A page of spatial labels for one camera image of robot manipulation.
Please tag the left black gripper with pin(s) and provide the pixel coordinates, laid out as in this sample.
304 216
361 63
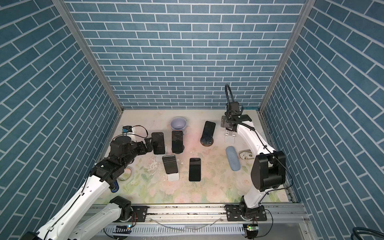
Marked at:
149 146

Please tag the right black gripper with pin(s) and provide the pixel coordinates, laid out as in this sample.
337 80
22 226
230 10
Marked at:
224 122

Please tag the black phone on round stand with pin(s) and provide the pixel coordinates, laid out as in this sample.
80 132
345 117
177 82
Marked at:
208 131

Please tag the white phone stand front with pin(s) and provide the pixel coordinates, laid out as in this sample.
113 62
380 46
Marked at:
173 177

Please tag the black round phone stand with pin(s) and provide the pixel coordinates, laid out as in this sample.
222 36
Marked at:
207 143

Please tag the black phone front stand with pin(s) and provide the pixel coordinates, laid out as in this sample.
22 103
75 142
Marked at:
170 164

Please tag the black stand under pink phone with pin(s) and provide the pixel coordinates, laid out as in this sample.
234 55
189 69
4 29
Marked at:
178 151

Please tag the lavender ceramic mug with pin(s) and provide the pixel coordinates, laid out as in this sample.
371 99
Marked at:
178 124

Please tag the blue glasses case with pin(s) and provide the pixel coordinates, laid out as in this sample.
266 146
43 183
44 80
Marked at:
233 159

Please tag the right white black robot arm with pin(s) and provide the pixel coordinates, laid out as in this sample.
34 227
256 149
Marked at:
268 172

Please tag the white phone stand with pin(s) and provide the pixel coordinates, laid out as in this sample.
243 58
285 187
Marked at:
173 177
230 137

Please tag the green-edged black phone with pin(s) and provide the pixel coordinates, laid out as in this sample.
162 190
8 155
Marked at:
195 170

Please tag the small blue object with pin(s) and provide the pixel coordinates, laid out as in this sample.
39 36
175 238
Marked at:
115 187

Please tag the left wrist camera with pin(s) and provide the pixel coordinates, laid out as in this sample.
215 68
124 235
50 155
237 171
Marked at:
127 130

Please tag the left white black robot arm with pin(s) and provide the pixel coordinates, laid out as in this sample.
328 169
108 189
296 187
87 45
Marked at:
65 225

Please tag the tape roll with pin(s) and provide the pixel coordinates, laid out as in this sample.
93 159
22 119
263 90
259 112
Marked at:
127 175

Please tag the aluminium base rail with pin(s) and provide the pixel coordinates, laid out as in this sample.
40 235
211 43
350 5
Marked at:
270 221

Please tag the pink-edged black phone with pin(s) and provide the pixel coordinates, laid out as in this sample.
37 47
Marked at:
177 140

